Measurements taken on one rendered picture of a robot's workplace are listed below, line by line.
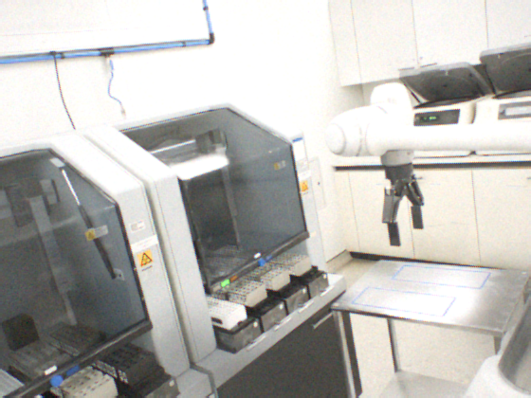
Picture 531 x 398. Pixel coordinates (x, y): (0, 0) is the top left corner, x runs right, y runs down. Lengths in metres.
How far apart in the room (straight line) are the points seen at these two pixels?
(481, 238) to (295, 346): 2.07
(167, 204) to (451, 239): 2.66
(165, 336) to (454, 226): 2.63
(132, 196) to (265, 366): 0.86
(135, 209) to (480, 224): 2.73
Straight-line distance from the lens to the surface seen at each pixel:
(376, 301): 1.92
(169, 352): 1.84
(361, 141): 1.18
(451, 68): 3.81
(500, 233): 3.82
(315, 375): 2.33
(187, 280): 1.82
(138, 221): 1.68
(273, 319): 2.03
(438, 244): 4.03
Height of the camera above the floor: 1.69
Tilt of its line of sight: 14 degrees down
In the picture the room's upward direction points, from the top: 11 degrees counter-clockwise
